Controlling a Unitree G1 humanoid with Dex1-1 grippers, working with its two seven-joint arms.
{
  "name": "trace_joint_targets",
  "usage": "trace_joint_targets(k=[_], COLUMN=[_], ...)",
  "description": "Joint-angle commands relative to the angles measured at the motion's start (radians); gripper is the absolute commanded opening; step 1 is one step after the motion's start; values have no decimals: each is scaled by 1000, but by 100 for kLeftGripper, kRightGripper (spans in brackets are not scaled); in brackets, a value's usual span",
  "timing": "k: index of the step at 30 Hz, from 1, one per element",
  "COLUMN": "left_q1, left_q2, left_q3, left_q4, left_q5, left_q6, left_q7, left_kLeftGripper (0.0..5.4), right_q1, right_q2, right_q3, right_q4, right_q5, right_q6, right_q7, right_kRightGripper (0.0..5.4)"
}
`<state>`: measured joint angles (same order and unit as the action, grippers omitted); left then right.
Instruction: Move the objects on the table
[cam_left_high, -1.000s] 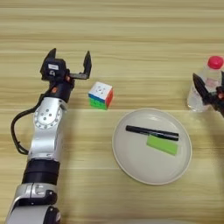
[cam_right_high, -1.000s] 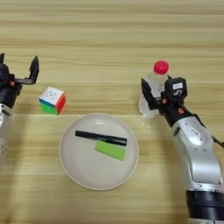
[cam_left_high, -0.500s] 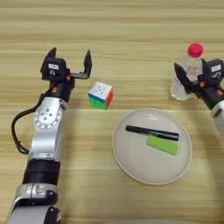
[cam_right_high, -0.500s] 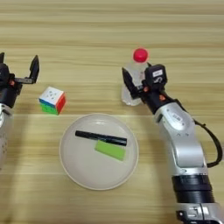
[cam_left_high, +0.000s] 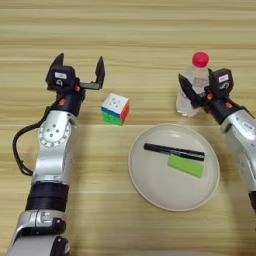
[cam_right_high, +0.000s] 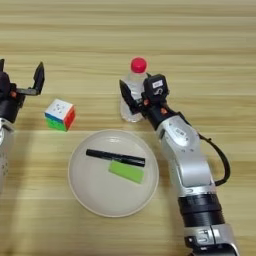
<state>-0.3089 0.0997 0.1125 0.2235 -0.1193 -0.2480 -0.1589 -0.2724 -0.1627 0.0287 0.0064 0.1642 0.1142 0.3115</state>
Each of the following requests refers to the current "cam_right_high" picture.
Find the clear bottle with red cap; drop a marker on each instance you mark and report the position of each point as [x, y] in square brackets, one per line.
[133, 83]

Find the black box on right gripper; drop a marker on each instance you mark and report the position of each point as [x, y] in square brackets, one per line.
[156, 86]

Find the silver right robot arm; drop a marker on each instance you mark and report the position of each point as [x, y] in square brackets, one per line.
[190, 160]

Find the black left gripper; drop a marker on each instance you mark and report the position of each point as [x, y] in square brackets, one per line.
[13, 106]

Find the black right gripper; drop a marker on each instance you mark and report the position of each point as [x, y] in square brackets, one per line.
[158, 115]

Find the black marker pen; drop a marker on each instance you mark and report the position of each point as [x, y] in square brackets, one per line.
[113, 156]

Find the colourful puzzle cube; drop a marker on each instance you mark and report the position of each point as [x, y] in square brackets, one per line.
[58, 108]

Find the round beige plate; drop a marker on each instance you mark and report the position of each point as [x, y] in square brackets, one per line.
[100, 193]

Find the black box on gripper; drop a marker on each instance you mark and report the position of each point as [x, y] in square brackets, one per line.
[4, 83]
[156, 86]

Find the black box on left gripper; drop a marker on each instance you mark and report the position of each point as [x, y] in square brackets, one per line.
[4, 83]

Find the green rectangular block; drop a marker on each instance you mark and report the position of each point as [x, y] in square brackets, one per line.
[126, 171]

